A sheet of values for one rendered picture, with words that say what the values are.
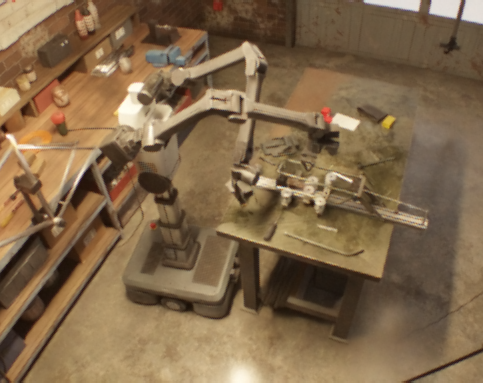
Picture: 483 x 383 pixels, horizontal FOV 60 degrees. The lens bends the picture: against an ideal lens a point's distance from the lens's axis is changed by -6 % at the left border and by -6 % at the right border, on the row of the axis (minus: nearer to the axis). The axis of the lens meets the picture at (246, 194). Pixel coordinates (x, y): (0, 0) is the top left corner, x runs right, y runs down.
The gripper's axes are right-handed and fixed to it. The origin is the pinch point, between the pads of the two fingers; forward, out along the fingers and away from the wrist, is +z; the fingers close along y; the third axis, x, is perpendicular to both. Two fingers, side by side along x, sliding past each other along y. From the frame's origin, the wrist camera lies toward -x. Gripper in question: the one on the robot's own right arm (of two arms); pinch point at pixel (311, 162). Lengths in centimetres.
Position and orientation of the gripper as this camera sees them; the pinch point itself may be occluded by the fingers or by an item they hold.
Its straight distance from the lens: 197.2
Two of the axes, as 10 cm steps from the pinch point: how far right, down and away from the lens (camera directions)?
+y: 3.9, -6.8, 6.1
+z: 0.2, 6.7, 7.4
